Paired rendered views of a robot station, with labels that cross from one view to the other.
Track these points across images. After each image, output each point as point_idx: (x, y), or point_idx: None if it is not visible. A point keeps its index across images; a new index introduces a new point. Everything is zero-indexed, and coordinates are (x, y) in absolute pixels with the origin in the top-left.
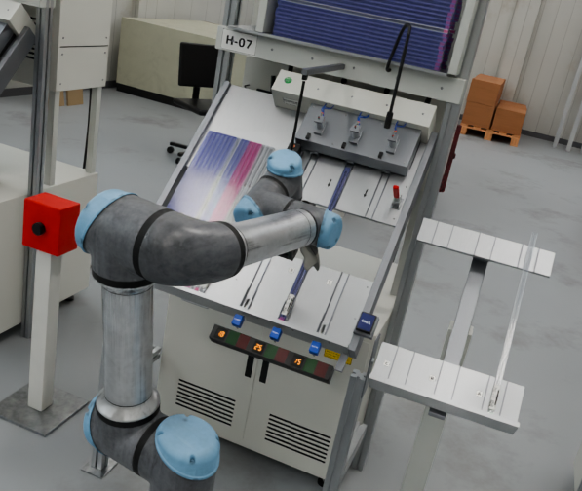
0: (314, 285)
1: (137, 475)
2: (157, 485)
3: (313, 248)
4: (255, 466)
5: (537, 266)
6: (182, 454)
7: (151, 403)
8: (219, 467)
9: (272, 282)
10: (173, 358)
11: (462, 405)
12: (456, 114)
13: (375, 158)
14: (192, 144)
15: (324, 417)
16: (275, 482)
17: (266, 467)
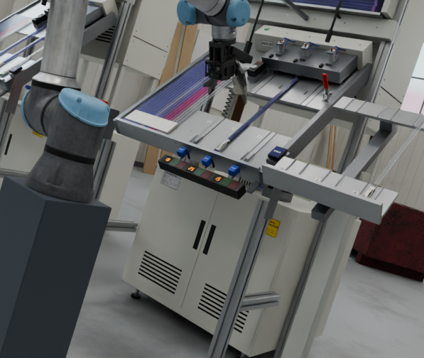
0: (247, 137)
1: (88, 307)
2: (51, 126)
3: (242, 81)
4: (187, 335)
5: None
6: (73, 94)
7: (69, 82)
8: (156, 325)
9: (216, 133)
10: (144, 232)
11: (334, 187)
12: (388, 49)
13: (317, 67)
14: (191, 64)
15: (247, 287)
16: (197, 347)
17: (195, 339)
